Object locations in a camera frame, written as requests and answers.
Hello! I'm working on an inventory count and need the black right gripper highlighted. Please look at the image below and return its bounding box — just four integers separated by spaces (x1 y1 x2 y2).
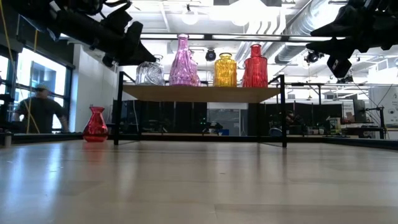
305 0 379 80

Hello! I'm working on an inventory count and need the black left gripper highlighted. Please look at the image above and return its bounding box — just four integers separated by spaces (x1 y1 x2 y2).
90 18 157 68

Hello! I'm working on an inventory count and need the small clear glass vase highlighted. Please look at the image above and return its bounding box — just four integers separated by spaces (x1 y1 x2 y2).
136 54 165 86

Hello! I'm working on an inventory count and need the tall pink glass vase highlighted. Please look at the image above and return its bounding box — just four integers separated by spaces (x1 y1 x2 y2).
169 33 201 87

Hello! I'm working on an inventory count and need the pink ribbed glass vase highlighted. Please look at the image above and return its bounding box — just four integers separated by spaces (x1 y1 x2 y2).
186 49 202 87

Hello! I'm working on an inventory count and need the wide red glass vase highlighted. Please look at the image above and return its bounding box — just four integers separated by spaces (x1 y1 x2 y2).
241 43 269 88

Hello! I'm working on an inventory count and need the wide yellow glass vase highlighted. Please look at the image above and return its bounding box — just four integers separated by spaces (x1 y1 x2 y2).
213 52 238 88

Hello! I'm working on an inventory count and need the black ceiling spotlight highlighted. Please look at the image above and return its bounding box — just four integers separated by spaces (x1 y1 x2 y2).
304 50 324 65
204 49 218 62

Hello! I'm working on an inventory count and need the round white ceiling lamp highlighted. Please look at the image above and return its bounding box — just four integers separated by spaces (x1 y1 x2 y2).
181 9 200 26

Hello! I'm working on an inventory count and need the black partition screen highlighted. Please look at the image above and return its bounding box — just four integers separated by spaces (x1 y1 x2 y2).
111 99 208 135

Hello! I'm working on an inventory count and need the white cabinet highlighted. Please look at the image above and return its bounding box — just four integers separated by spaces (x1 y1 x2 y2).
368 85 398 141

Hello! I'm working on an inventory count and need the conical red glass vase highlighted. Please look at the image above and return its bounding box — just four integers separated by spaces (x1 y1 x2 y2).
82 106 109 143

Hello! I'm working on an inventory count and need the black ceiling beam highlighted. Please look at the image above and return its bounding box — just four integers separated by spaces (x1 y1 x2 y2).
139 32 332 43

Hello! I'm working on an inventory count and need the person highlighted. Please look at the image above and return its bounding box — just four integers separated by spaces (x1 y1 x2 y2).
12 83 71 134

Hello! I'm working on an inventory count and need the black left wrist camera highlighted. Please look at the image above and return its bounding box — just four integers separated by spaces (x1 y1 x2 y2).
101 2 134 31

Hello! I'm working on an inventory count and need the silver ventilation duct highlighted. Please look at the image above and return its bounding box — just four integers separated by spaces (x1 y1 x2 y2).
236 0 352 65

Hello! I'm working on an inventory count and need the wooden shelf black metal frame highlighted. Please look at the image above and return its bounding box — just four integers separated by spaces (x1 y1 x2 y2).
113 70 289 149

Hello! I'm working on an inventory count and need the black aluminium table frame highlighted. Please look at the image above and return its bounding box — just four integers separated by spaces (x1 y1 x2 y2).
0 132 398 150

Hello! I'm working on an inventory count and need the yellow hanging cable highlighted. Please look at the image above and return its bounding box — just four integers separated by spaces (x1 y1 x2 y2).
0 0 42 134

